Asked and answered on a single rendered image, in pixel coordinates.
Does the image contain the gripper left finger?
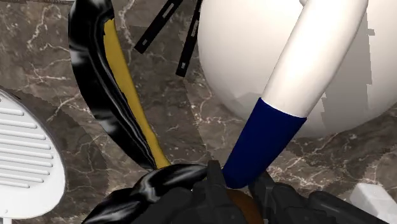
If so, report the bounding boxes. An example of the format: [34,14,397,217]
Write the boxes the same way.
[134,160,249,224]

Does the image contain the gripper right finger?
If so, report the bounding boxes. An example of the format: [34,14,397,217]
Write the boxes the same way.
[249,171,389,224]

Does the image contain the brown rounded object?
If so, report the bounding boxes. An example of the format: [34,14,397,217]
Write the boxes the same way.
[228,188,265,224]

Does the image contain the small white block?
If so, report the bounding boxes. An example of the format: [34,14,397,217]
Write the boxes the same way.
[349,182,397,224]

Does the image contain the large white round vessel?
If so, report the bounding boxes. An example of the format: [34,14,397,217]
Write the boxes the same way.
[197,0,397,139]

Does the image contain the black flat strip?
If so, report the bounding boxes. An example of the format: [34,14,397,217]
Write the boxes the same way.
[134,0,184,55]
[175,0,204,78]

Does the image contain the glossy black band yellow lining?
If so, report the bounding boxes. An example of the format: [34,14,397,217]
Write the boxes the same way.
[67,0,209,224]

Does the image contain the white slotted oval object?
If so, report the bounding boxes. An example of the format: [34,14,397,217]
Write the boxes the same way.
[0,88,67,224]

